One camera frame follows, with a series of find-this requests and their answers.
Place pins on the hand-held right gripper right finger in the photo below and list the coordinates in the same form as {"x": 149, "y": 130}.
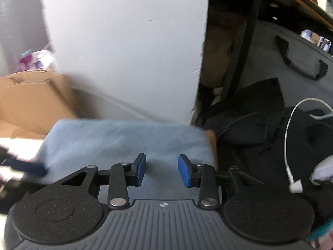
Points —
{"x": 184, "y": 172}

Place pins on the flattened cardboard sheet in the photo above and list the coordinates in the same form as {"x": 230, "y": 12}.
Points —
{"x": 31, "y": 101}

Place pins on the white cloth item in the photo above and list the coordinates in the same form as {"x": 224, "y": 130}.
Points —
{"x": 324, "y": 170}

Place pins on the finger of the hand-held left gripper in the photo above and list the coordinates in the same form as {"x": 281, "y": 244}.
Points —
{"x": 28, "y": 168}

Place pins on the light blue denim pants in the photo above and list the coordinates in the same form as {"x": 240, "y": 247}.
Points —
{"x": 117, "y": 140}

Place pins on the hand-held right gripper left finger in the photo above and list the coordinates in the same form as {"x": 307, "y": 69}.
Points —
{"x": 140, "y": 170}

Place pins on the black bag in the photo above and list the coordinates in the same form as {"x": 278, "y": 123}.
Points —
{"x": 260, "y": 140}

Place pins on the blue-grey wrapped panel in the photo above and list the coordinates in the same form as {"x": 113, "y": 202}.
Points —
{"x": 15, "y": 26}

